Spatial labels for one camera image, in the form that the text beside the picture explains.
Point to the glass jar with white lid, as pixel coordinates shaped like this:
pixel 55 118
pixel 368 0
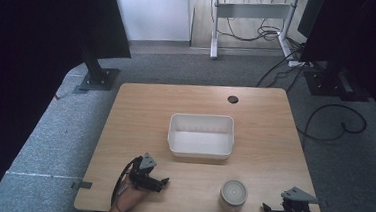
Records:
pixel 233 194

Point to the grey table corner bracket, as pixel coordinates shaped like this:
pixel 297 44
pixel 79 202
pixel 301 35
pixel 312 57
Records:
pixel 82 185

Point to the white metal desk frame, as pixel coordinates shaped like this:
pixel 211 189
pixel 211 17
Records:
pixel 249 10

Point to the black monitor on stand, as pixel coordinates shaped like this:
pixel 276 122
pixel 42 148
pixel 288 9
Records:
pixel 330 46

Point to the dark round table grommet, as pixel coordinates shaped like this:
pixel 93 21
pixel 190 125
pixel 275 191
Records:
pixel 233 99

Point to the person's left hand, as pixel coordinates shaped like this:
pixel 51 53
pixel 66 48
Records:
pixel 131 197

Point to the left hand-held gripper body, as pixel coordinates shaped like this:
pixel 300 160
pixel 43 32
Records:
pixel 141 173

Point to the white power strip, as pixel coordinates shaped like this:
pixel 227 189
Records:
pixel 297 64

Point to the white plastic bin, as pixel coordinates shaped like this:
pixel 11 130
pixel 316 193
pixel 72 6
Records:
pixel 200 137

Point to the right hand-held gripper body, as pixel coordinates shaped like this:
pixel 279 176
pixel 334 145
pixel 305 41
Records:
pixel 294 203

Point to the black stand with base plate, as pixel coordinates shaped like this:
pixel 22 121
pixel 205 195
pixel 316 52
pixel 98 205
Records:
pixel 96 73

